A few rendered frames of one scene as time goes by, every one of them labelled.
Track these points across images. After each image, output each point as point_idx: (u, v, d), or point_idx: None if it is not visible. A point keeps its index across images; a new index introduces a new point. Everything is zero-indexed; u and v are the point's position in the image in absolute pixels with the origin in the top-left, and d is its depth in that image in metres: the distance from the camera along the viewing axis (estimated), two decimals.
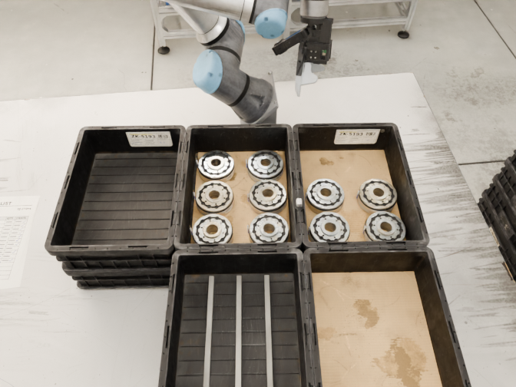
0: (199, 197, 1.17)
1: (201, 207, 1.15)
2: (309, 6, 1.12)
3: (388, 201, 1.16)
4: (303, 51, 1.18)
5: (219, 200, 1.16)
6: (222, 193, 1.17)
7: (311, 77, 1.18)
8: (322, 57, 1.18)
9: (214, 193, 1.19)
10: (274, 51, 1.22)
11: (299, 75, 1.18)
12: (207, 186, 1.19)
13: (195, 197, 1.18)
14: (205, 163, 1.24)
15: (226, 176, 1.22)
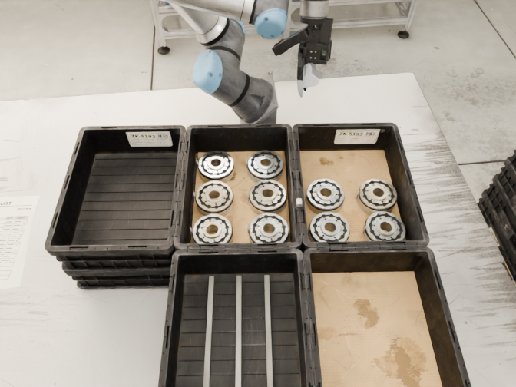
0: (199, 197, 1.17)
1: (201, 208, 1.15)
2: (309, 6, 1.12)
3: (388, 201, 1.16)
4: (303, 51, 1.18)
5: (219, 200, 1.16)
6: (222, 194, 1.17)
7: (312, 80, 1.21)
8: (322, 57, 1.18)
9: (214, 193, 1.19)
10: (274, 51, 1.22)
11: (300, 80, 1.21)
12: (207, 186, 1.19)
13: (195, 197, 1.18)
14: (205, 163, 1.24)
15: (226, 176, 1.22)
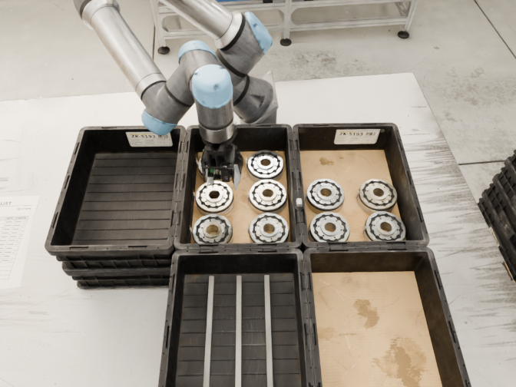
0: (199, 197, 1.17)
1: (201, 208, 1.15)
2: None
3: (388, 201, 1.16)
4: None
5: (219, 200, 1.16)
6: (222, 194, 1.17)
7: (206, 181, 1.06)
8: (207, 173, 1.00)
9: (214, 193, 1.19)
10: None
11: None
12: (207, 186, 1.19)
13: (195, 197, 1.18)
14: None
15: None
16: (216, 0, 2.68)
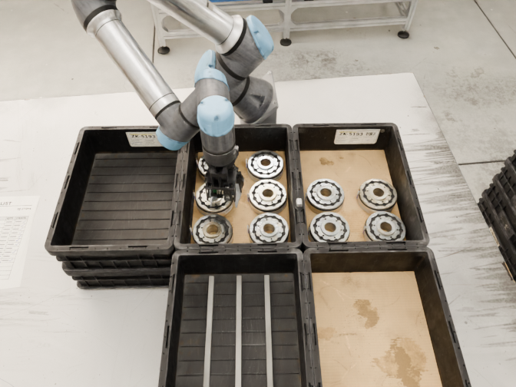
0: (199, 197, 1.17)
1: (201, 208, 1.15)
2: None
3: (388, 201, 1.16)
4: None
5: (219, 200, 1.16)
6: None
7: (210, 199, 1.13)
8: (211, 192, 1.07)
9: None
10: None
11: (208, 189, 1.15)
12: None
13: (195, 197, 1.18)
14: (205, 163, 1.24)
15: None
16: (216, 0, 2.68)
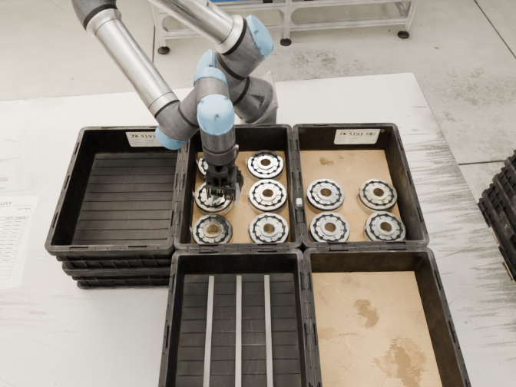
0: (198, 197, 1.17)
1: (200, 207, 1.15)
2: None
3: (388, 201, 1.16)
4: None
5: (218, 200, 1.16)
6: None
7: (211, 198, 1.13)
8: (211, 191, 1.07)
9: None
10: None
11: (208, 188, 1.15)
12: None
13: None
14: (205, 163, 1.24)
15: None
16: (216, 0, 2.68)
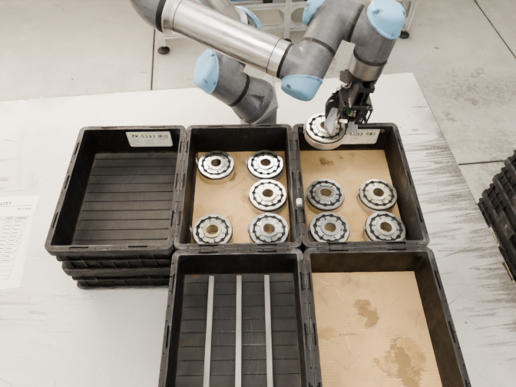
0: (309, 129, 1.11)
1: (315, 139, 1.09)
2: (351, 56, 0.93)
3: (388, 201, 1.16)
4: (337, 94, 1.02)
5: (332, 130, 1.10)
6: (334, 124, 1.11)
7: (330, 126, 1.07)
8: (342, 114, 1.01)
9: (323, 126, 1.13)
10: (339, 74, 1.09)
11: (325, 117, 1.09)
12: (315, 118, 1.14)
13: (305, 130, 1.12)
14: (205, 163, 1.24)
15: (226, 176, 1.22)
16: None
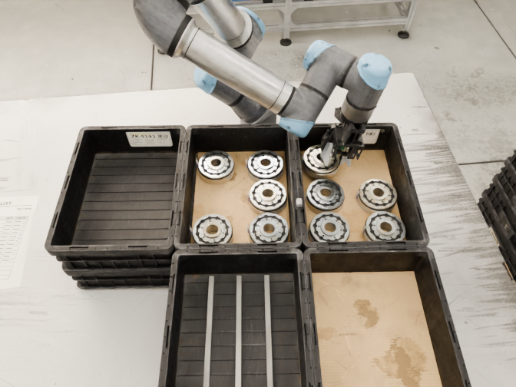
0: (307, 160, 1.22)
1: (312, 170, 1.20)
2: (344, 100, 1.04)
3: (388, 201, 1.16)
4: (332, 131, 1.13)
5: (328, 162, 1.21)
6: (329, 156, 1.22)
7: (325, 159, 1.18)
8: (335, 150, 1.12)
9: (319, 157, 1.24)
10: (334, 111, 1.19)
11: (321, 150, 1.19)
12: (312, 150, 1.24)
13: (303, 160, 1.23)
14: (205, 163, 1.24)
15: (226, 176, 1.22)
16: None
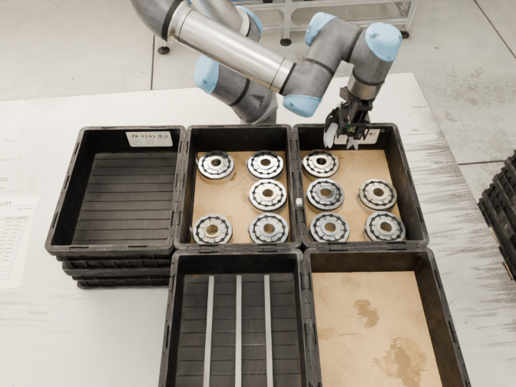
0: (306, 164, 1.24)
1: (311, 173, 1.22)
2: (350, 76, 0.98)
3: (388, 201, 1.16)
4: (336, 110, 1.07)
5: (327, 166, 1.23)
6: (329, 160, 1.24)
7: (329, 140, 1.11)
8: (341, 130, 1.06)
9: (319, 160, 1.26)
10: (339, 90, 1.13)
11: (324, 130, 1.13)
12: (312, 154, 1.26)
13: (302, 164, 1.24)
14: (205, 163, 1.24)
15: (226, 176, 1.22)
16: None
